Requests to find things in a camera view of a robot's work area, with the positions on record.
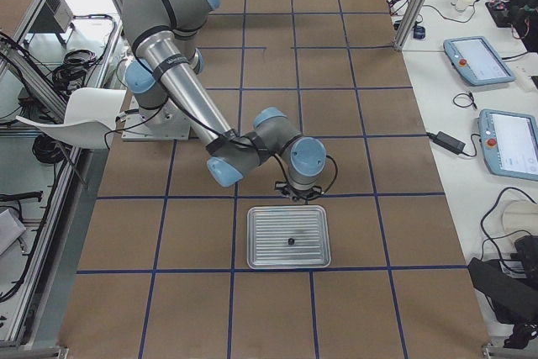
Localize blue teach pendant near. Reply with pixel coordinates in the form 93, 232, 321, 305
477, 109, 537, 181

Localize blue teach pendant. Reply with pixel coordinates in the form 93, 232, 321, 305
477, 109, 537, 181
443, 36, 515, 87

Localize ribbed metal tray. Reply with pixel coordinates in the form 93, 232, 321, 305
246, 205, 331, 270

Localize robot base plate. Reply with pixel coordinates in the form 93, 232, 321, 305
121, 97, 191, 141

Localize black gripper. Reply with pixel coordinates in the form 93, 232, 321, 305
274, 182, 322, 203

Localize black power adapter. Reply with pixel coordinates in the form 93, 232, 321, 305
427, 131, 466, 155

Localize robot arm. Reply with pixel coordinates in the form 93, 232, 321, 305
121, 0, 328, 202

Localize blue teach pendant far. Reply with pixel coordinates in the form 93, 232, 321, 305
443, 36, 515, 87

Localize white plastic chair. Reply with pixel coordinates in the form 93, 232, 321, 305
16, 87, 126, 150

